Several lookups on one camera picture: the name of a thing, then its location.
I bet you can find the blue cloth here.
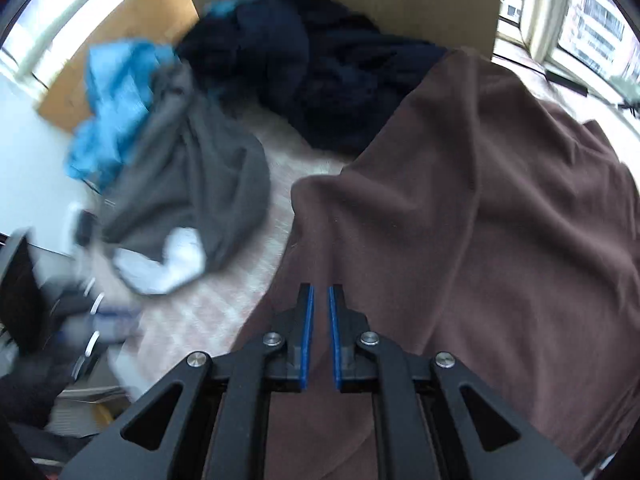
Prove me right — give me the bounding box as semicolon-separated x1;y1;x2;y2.
65;40;181;193

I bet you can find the black charger plug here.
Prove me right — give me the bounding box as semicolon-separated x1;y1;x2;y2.
75;210;99;247

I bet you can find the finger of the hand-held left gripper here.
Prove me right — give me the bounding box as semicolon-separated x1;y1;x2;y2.
75;280;143;361

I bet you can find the brown garment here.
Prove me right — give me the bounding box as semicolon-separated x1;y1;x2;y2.
235;47;640;480

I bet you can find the orange wooden board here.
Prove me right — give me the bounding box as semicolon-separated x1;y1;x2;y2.
34;0;201;133

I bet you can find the grey garment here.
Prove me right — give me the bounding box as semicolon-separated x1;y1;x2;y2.
102;60;271;273

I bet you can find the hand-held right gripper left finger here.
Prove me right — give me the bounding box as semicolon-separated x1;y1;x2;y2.
59;283;316;480

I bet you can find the white wall socket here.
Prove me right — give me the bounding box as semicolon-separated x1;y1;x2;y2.
67;201;102;249

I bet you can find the black cable controller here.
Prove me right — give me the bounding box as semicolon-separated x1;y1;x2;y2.
545;70;589;96

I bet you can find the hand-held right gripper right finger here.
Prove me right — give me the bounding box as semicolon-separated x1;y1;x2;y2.
327;284;583;480

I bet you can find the pink plaid blanket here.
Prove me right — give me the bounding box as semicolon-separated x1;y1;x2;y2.
107;52;640;396

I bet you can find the navy garment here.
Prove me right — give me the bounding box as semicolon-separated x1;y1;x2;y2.
177;0;451;155

